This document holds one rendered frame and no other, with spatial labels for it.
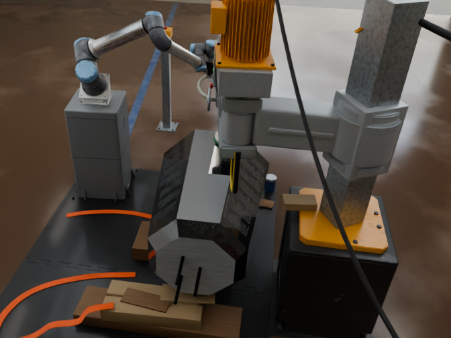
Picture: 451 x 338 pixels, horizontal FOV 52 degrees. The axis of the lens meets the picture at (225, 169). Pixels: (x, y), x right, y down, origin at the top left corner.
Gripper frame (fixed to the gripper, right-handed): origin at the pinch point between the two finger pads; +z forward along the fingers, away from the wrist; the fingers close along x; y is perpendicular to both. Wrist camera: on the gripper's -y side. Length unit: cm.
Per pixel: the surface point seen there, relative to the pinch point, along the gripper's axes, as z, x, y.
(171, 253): 8, 145, 111
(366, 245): -5, 203, 19
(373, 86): -93, 179, 20
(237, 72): -96, 144, 72
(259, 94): -85, 150, 63
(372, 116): -80, 183, 21
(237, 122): -65, 140, 68
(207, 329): 60, 170, 101
